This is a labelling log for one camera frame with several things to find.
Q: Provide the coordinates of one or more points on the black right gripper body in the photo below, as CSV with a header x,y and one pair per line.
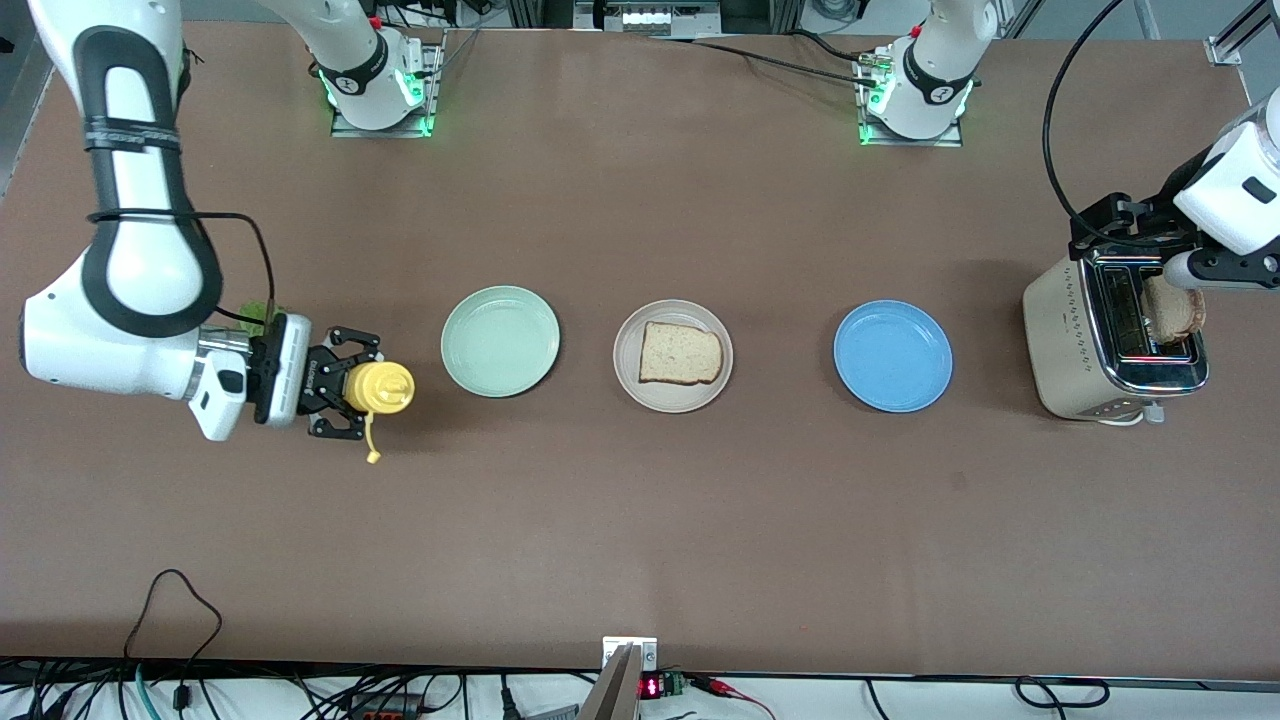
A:
x,y
322,381

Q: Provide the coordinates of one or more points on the yellow mustard squeeze bottle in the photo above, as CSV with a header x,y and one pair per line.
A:
x,y
380,388

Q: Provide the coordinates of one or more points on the toasted bread slice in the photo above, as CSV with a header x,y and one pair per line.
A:
x,y
680,353
1178,312

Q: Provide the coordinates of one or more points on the green lettuce leaf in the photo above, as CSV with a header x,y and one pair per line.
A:
x,y
262,318

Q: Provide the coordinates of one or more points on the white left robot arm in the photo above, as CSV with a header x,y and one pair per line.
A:
x,y
940,50

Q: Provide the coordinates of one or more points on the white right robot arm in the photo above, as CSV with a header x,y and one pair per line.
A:
x,y
130,280

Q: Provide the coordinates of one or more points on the mint green plate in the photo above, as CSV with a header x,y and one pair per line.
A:
x,y
500,342

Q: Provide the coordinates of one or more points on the blue plate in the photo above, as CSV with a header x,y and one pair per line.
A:
x,y
892,356

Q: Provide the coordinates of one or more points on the beige plate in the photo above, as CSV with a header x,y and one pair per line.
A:
x,y
672,400

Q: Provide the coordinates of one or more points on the cream and chrome toaster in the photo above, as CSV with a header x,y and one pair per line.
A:
x,y
1060,340

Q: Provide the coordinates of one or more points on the red LED display module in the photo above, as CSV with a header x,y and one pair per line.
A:
x,y
652,687

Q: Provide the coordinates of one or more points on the black box with white lights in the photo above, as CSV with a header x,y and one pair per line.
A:
x,y
645,17

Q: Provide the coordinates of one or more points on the aluminium frame profile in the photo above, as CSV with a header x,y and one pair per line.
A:
x,y
1225,48

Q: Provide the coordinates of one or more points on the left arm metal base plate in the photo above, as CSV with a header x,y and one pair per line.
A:
x,y
945,141

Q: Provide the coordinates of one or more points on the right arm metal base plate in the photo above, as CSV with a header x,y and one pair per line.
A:
x,y
437,60

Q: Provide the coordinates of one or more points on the grey camera pole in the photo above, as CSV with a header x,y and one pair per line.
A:
x,y
615,690

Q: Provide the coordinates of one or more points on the small metal mounting bracket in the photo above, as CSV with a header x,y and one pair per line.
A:
x,y
650,655

